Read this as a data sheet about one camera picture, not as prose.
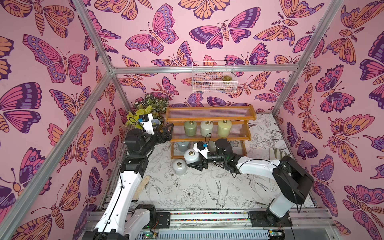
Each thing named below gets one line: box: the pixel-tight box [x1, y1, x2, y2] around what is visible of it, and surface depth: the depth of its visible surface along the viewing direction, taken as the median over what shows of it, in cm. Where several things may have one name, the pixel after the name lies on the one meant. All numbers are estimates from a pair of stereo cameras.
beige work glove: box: [131, 175, 151, 202], surface depth 87 cm
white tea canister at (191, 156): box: [184, 148, 200, 165], surface depth 73 cm
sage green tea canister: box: [184, 121, 197, 137], surface depth 87 cm
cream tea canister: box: [200, 120, 214, 138], surface depth 86 cm
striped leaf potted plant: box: [133, 93, 169, 113], surface depth 99 cm
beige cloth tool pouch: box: [269, 147, 291, 160], surface depth 99 cm
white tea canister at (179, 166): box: [173, 159, 186, 176], surface depth 87 cm
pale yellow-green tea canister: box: [217, 120, 232, 138], surface depth 85 cm
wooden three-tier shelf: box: [165, 104, 257, 159], surface depth 90 cm
